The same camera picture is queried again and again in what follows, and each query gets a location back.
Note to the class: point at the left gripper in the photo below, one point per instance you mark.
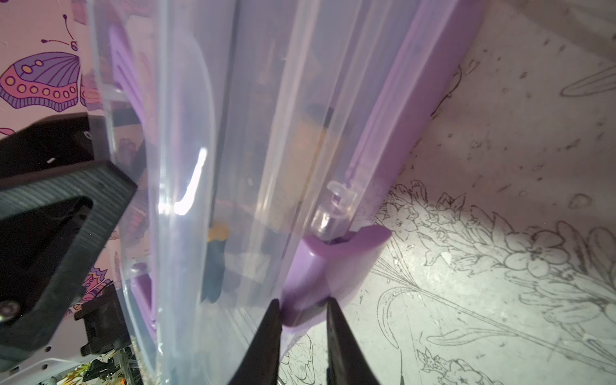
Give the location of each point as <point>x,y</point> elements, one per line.
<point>59,205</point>

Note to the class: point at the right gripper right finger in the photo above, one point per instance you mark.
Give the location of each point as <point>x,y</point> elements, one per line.
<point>346,362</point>

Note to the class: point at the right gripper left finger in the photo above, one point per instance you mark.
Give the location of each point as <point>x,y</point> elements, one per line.
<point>261,362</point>

